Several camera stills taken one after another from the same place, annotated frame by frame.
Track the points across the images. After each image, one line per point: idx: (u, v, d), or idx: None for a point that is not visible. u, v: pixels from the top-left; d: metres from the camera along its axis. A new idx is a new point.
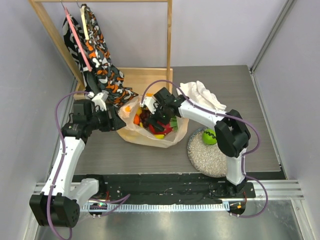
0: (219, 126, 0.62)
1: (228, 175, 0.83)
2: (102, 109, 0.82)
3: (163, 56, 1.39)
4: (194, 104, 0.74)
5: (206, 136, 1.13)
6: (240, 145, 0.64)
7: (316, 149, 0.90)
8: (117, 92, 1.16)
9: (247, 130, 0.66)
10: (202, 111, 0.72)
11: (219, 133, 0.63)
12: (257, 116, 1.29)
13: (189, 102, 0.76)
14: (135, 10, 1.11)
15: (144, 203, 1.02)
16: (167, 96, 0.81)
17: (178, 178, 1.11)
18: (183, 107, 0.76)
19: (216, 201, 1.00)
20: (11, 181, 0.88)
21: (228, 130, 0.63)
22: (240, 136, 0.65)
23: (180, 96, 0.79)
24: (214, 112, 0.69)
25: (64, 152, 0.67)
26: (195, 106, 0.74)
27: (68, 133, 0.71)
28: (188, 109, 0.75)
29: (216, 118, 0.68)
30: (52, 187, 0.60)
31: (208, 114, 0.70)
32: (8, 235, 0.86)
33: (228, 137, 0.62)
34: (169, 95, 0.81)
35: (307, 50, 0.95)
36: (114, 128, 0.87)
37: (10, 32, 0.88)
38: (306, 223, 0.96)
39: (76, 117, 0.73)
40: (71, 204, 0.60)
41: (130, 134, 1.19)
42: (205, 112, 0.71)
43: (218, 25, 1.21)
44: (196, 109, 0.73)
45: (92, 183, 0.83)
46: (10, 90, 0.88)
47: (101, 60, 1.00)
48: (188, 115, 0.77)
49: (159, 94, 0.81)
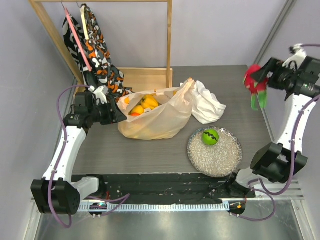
0: (275, 148, 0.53)
1: (239, 172, 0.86)
2: (103, 102, 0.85)
3: (163, 56, 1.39)
4: (303, 111, 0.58)
5: (206, 136, 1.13)
6: (263, 172, 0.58)
7: (316, 149, 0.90)
8: (117, 92, 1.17)
9: (283, 178, 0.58)
10: (293, 123, 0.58)
11: (265, 148, 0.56)
12: (257, 116, 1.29)
13: (309, 102, 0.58)
14: (134, 10, 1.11)
15: (144, 203, 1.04)
16: (310, 73, 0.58)
17: (178, 178, 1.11)
18: (294, 99, 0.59)
19: (217, 201, 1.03)
20: (11, 182, 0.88)
21: (275, 157, 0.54)
22: (274, 171, 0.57)
23: (314, 87, 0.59)
24: (295, 137, 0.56)
25: (65, 140, 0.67)
26: (300, 113, 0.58)
27: (70, 123, 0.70)
28: (294, 107, 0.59)
29: (285, 141, 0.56)
30: (53, 172, 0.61)
31: (289, 130, 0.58)
32: (8, 235, 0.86)
33: (264, 157, 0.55)
34: (315, 74, 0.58)
35: (307, 51, 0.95)
36: (115, 120, 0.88)
37: (10, 32, 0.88)
38: (306, 223, 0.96)
39: (78, 108, 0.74)
40: (71, 190, 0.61)
41: (128, 128, 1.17)
42: (293, 126, 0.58)
43: (218, 25, 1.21)
44: (296, 116, 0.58)
45: (92, 181, 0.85)
46: (10, 90, 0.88)
47: (101, 60, 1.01)
48: (288, 101, 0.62)
49: (315, 61, 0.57)
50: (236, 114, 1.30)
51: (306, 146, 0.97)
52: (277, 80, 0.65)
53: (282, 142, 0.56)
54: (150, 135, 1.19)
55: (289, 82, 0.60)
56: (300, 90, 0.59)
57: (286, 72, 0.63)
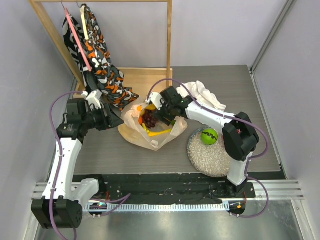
0: (228, 128, 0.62)
1: (230, 175, 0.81)
2: (97, 107, 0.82)
3: (163, 56, 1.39)
4: (201, 106, 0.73)
5: (205, 136, 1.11)
6: (248, 150, 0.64)
7: (315, 150, 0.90)
8: (117, 92, 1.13)
9: (256, 133, 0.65)
10: (209, 112, 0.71)
11: (227, 136, 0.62)
12: (257, 116, 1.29)
13: (197, 104, 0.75)
14: (134, 11, 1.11)
15: (144, 203, 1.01)
16: (174, 95, 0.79)
17: (178, 178, 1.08)
18: (190, 109, 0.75)
19: (217, 201, 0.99)
20: (11, 183, 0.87)
21: (236, 132, 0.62)
22: (249, 140, 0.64)
23: (189, 98, 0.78)
24: (222, 114, 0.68)
25: (61, 154, 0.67)
26: (203, 108, 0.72)
27: (64, 134, 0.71)
28: (195, 110, 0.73)
29: (224, 120, 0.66)
30: (52, 190, 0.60)
31: (217, 116, 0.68)
32: (8, 235, 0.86)
33: (235, 142, 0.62)
34: (176, 94, 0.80)
35: (307, 50, 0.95)
36: (111, 126, 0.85)
37: (10, 32, 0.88)
38: (306, 223, 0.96)
39: (71, 117, 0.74)
40: (73, 204, 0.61)
41: (132, 135, 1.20)
42: (212, 113, 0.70)
43: (217, 25, 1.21)
44: (204, 111, 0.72)
45: (93, 183, 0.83)
46: (10, 90, 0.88)
47: (101, 60, 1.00)
48: (193, 118, 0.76)
49: (167, 91, 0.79)
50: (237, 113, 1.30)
51: (306, 146, 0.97)
52: (172, 112, 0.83)
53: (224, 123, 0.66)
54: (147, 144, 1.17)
55: (177, 109, 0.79)
56: (185, 109, 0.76)
57: (176, 111, 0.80)
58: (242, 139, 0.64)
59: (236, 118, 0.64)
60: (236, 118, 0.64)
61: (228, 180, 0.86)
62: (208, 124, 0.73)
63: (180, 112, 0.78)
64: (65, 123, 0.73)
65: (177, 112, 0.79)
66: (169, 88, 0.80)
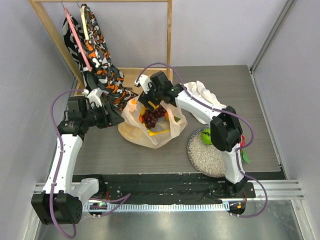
0: (215, 121, 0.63)
1: (227, 173, 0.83)
2: (97, 105, 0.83)
3: (163, 56, 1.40)
4: (191, 96, 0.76)
5: (205, 136, 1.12)
6: (231, 142, 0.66)
7: (315, 150, 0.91)
8: (117, 92, 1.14)
9: (240, 127, 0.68)
10: (197, 103, 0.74)
11: (214, 128, 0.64)
12: (257, 116, 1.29)
13: (186, 93, 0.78)
14: (134, 11, 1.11)
15: (144, 203, 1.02)
16: (164, 82, 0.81)
17: (178, 178, 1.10)
18: (179, 99, 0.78)
19: (216, 201, 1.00)
20: (11, 183, 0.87)
21: (222, 124, 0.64)
22: (233, 132, 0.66)
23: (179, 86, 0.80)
24: (211, 106, 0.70)
25: (62, 149, 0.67)
26: (192, 99, 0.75)
27: (64, 130, 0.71)
28: (185, 100, 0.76)
29: (212, 113, 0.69)
30: (53, 185, 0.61)
31: (205, 108, 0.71)
32: (8, 235, 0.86)
33: (221, 133, 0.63)
34: (167, 80, 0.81)
35: (307, 51, 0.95)
36: (112, 124, 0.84)
37: (10, 32, 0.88)
38: (306, 223, 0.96)
39: (72, 114, 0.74)
40: (73, 200, 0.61)
41: (132, 134, 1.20)
42: (202, 106, 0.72)
43: (217, 26, 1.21)
44: (192, 102, 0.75)
45: (92, 182, 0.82)
46: (10, 90, 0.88)
47: (101, 60, 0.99)
48: (181, 105, 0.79)
49: (158, 76, 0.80)
50: (237, 113, 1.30)
51: (306, 146, 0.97)
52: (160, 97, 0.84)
53: (212, 115, 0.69)
54: (146, 142, 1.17)
55: (167, 96, 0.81)
56: (174, 97, 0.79)
57: (165, 98, 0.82)
58: (227, 132, 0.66)
59: (224, 111, 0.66)
60: (224, 110, 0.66)
61: (226, 178, 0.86)
62: (196, 114, 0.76)
63: (169, 100, 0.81)
64: (66, 120, 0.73)
65: (167, 99, 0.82)
66: (160, 73, 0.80)
